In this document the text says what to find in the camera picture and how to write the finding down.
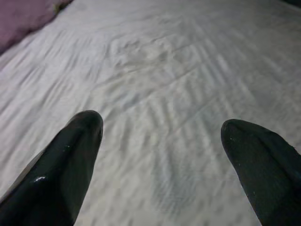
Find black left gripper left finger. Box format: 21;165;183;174
0;110;104;226

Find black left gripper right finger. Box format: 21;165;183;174
220;119;301;226

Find white quilted mattress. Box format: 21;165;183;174
0;0;301;226

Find pink cartoon blanket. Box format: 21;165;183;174
0;0;73;56

